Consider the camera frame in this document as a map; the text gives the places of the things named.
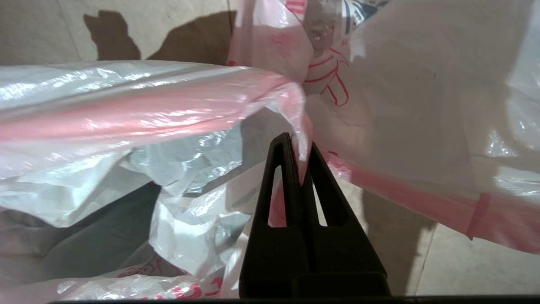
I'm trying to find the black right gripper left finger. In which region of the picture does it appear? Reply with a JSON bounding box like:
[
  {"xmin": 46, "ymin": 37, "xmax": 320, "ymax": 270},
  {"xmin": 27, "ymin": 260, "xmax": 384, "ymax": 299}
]
[{"xmin": 240, "ymin": 132, "xmax": 313, "ymax": 277}]

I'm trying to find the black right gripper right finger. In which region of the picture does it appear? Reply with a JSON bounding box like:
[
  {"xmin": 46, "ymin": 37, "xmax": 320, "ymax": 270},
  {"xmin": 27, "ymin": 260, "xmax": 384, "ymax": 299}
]
[{"xmin": 302, "ymin": 141, "xmax": 386, "ymax": 275}]

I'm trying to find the used white pink trash bag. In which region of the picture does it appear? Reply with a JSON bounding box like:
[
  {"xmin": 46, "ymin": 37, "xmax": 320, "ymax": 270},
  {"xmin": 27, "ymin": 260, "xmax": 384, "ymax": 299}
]
[{"xmin": 304, "ymin": 0, "xmax": 540, "ymax": 256}]

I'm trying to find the fresh white pink trash bag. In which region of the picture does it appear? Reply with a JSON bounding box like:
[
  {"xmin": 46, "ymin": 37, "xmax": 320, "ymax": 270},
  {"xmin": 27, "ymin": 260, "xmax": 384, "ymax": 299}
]
[{"xmin": 0, "ymin": 0, "xmax": 351, "ymax": 301}]

